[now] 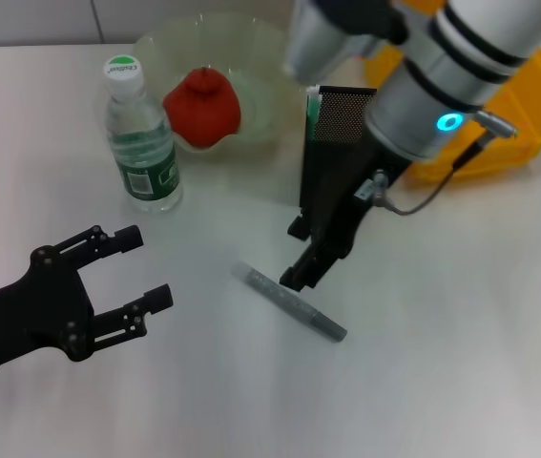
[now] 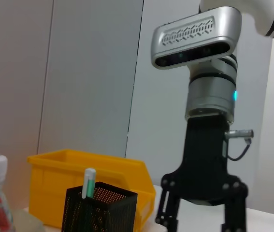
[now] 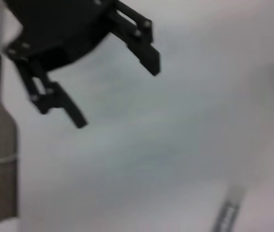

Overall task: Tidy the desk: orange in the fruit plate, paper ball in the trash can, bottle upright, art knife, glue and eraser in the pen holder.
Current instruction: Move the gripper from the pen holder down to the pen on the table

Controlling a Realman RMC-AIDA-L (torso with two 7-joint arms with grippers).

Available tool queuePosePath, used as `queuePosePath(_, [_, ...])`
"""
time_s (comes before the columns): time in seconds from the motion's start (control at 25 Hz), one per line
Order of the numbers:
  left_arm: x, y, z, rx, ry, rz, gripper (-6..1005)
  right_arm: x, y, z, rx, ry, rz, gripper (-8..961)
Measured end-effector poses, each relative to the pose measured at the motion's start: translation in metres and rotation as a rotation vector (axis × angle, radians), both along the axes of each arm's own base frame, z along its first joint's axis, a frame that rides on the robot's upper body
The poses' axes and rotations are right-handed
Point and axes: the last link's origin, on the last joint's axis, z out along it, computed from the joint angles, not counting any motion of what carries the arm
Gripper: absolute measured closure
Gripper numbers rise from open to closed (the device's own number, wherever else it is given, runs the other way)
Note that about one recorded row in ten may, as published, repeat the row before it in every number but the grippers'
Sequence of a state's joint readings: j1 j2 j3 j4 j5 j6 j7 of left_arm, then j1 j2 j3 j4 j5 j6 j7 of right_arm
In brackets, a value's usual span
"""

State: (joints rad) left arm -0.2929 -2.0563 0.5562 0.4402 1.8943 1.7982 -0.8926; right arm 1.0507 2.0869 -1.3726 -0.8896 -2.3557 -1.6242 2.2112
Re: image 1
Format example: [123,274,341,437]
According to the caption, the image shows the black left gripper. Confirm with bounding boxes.
[0,224,175,378]

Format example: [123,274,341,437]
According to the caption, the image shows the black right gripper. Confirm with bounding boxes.
[279,131,412,291]

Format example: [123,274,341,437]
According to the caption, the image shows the grey marker pen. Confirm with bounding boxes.
[230,260,349,344]

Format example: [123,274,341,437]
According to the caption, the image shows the clear green-label water bottle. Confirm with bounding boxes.
[102,54,184,215]

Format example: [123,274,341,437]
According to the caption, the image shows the green utility knife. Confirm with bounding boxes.
[305,84,323,142]

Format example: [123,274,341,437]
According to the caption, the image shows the red-orange toy orange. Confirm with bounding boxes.
[161,66,243,149]

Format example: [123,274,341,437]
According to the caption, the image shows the black mesh pen holder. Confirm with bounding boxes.
[298,84,379,216]

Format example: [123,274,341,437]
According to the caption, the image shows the pale green glass fruit bowl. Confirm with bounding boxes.
[131,12,305,155]

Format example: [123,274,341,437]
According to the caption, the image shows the yellow plastic storage bin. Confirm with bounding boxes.
[363,45,541,186]

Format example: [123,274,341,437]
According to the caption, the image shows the right gripper connector cable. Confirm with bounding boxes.
[369,108,519,217]

